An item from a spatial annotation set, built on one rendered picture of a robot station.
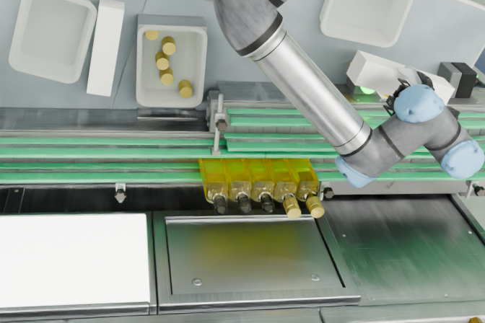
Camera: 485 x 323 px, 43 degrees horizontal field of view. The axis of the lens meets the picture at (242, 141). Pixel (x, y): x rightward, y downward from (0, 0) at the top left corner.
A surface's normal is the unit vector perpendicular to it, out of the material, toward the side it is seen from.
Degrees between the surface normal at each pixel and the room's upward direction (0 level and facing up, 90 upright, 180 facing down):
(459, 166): 0
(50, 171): 90
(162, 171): 90
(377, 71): 0
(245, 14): 11
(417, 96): 90
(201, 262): 90
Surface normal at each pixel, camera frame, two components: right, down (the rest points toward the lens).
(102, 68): 0.16, 0.51
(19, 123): 0.11, -0.86
